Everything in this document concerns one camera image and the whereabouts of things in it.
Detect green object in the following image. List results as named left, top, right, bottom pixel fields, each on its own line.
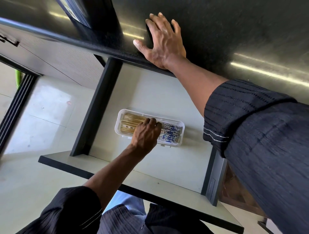
left=15, top=69, right=25, bottom=90

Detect black sliding door track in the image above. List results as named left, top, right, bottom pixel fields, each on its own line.
left=0, top=73, right=38, bottom=155

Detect person's right forearm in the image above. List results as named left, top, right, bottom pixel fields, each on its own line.
left=166, top=56, right=229, bottom=117

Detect open white drawer black front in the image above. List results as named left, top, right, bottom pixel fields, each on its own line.
left=38, top=57, right=245, bottom=234

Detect grey drawer slide rail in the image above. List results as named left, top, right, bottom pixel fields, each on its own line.
left=201, top=147, right=228, bottom=207

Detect person's left hand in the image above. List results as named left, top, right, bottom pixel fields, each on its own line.
left=130, top=118, right=163, bottom=158

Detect light blue trousers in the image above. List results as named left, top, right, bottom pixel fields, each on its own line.
left=102, top=190, right=147, bottom=218

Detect black cabinet handle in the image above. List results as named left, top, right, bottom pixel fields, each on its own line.
left=0, top=33, right=20, bottom=48

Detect bundle of wooden chopsticks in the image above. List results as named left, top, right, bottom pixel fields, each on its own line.
left=120, top=113, right=182, bottom=144

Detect grey cabinet front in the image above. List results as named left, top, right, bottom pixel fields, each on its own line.
left=0, top=24, right=105, bottom=90

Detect person's right hand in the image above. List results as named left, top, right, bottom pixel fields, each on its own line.
left=133, top=13, right=187, bottom=70

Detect white plastic tray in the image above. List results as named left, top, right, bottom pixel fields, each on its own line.
left=114, top=109, right=185, bottom=147

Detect black striped shirt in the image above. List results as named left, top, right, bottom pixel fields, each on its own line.
left=14, top=79, right=309, bottom=234

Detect person's left forearm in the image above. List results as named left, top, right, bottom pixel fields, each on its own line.
left=83, top=145, right=148, bottom=211

